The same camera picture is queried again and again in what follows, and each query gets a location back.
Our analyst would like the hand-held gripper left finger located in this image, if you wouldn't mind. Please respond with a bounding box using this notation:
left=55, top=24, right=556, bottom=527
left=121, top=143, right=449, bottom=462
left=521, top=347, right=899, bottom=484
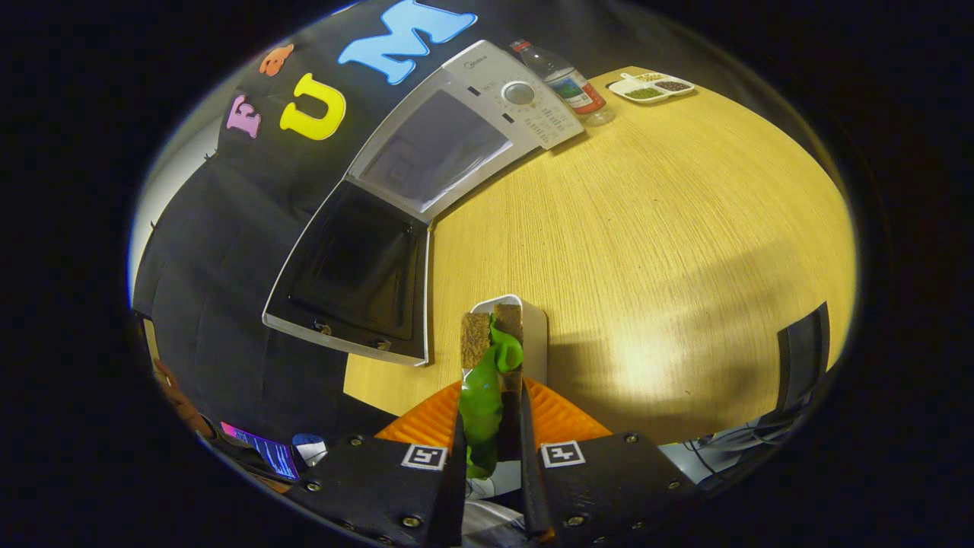
left=285, top=381, right=466, bottom=548

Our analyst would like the dark upright panel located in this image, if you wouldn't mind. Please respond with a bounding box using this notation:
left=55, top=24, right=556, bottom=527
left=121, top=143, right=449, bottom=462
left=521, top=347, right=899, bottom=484
left=775, top=302, right=832, bottom=416

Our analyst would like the sandwich with green lettuce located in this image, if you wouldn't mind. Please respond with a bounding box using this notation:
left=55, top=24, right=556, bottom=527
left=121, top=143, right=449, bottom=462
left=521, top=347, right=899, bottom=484
left=457, top=303, right=526, bottom=480

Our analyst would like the clear plastic bottle red label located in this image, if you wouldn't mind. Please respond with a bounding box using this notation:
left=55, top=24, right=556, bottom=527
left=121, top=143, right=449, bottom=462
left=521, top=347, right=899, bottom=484
left=510, top=38, right=616, bottom=127

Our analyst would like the white divided dish of beans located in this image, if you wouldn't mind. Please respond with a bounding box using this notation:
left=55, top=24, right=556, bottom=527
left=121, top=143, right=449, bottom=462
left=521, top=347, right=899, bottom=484
left=607, top=72, right=696, bottom=104

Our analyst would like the white and blue object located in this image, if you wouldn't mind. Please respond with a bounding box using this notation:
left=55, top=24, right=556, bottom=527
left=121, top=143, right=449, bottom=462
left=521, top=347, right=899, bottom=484
left=291, top=432, right=329, bottom=467

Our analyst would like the lit purple screen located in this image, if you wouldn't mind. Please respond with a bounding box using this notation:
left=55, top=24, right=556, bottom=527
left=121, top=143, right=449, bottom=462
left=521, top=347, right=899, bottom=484
left=221, top=421, right=301, bottom=482

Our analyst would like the white microwave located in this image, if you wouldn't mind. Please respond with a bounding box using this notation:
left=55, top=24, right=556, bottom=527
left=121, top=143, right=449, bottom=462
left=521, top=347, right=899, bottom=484
left=263, top=40, right=587, bottom=368

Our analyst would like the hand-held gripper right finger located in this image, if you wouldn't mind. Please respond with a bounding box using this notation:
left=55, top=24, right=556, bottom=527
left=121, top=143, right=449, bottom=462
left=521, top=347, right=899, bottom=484
left=519, top=378, right=701, bottom=545

